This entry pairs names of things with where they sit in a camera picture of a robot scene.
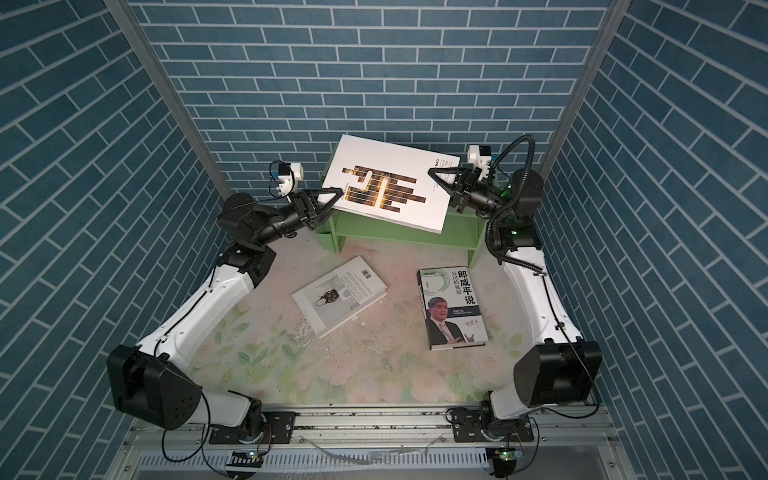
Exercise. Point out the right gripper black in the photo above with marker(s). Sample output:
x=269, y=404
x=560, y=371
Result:
x=465, y=192

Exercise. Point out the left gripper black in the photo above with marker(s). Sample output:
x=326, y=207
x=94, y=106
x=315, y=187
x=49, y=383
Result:
x=304, y=204

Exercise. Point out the white booklet with brown bars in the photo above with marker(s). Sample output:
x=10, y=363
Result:
x=389, y=182

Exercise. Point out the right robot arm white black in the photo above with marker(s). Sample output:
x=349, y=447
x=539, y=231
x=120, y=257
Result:
x=561, y=366

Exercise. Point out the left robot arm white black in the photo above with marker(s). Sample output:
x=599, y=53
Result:
x=148, y=380

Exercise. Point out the green two-tier shelf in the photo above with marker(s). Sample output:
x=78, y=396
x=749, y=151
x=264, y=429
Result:
x=463, y=231

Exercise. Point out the white magazine with handbag photo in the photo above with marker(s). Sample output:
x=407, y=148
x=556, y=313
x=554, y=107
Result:
x=339, y=296

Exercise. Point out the Chinese book with man portrait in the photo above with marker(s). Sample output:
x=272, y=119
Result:
x=453, y=317

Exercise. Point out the left circuit board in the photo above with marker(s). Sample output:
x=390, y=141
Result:
x=244, y=461

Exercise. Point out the circuit board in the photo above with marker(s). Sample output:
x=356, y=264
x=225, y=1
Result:
x=244, y=461
x=504, y=457

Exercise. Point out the right circuit board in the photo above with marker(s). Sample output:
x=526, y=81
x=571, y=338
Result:
x=504, y=457

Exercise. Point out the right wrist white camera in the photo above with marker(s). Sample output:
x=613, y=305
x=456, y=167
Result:
x=480, y=157

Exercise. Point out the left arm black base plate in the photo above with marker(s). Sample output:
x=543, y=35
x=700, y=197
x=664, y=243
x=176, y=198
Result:
x=265, y=428

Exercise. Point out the aluminium front rail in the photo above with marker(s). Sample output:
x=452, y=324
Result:
x=426, y=427

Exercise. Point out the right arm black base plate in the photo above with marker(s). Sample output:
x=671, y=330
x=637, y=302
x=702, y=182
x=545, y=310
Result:
x=474, y=426

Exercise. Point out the white slotted cable duct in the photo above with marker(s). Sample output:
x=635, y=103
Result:
x=313, y=460

